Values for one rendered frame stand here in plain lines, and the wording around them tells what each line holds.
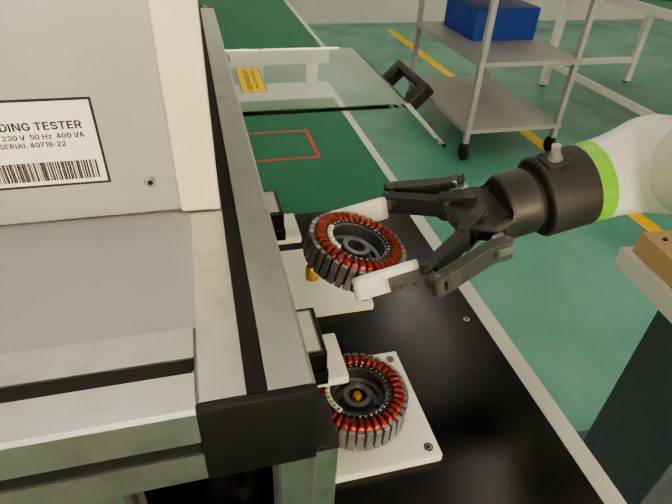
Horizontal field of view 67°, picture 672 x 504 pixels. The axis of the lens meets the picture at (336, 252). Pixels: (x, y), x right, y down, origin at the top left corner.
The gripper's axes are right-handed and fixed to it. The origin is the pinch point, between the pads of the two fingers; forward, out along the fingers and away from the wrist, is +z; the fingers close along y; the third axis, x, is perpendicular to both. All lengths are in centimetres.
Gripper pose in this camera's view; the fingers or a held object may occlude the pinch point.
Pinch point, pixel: (357, 249)
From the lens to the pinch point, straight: 56.7
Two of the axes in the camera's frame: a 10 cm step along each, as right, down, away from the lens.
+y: 2.1, 6.3, -7.5
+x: 1.9, 7.3, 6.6
